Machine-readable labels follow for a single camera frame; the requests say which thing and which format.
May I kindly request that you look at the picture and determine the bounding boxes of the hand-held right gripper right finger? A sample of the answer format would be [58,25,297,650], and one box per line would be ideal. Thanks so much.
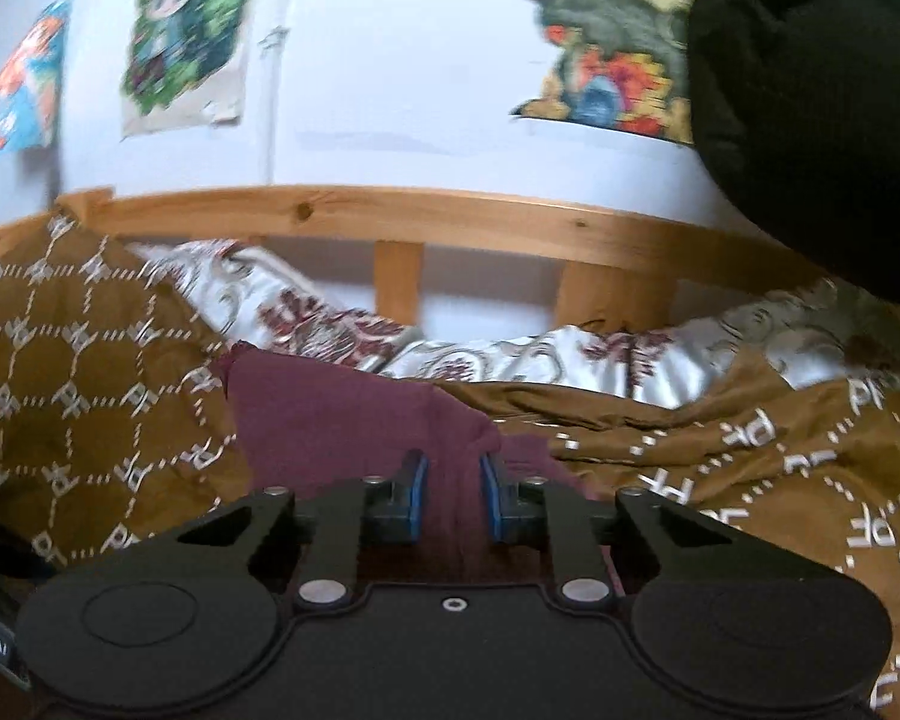
[478,451,728,610]

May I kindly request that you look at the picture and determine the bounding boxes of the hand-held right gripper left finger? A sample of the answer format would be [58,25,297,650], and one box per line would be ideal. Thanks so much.
[172,448,430,610]

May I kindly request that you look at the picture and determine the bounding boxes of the maroon sweater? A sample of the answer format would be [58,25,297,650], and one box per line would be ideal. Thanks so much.
[210,341,623,586]

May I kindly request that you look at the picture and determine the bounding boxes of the white floral pillow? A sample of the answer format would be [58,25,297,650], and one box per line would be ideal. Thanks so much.
[131,238,900,410]

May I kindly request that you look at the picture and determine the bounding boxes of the brown printed blanket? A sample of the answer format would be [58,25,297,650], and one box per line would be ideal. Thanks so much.
[0,214,900,720]

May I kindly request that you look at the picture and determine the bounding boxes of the wooden bed headboard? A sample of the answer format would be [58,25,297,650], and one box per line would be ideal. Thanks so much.
[0,186,856,331]

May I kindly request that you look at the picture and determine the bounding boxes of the black cloth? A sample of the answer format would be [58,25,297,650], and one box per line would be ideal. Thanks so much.
[686,0,900,308]

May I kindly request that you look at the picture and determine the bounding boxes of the large colourful wall poster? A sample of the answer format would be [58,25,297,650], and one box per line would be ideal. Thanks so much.
[499,0,728,145]

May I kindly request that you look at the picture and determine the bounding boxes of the white wall cable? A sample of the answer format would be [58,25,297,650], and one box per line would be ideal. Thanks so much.
[259,22,290,188]

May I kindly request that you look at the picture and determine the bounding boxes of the cartoon character wall poster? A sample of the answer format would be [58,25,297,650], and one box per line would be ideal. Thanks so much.
[120,0,245,140]

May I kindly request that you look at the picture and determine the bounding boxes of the blue orange wall poster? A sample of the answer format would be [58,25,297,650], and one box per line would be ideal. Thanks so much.
[0,0,72,158]

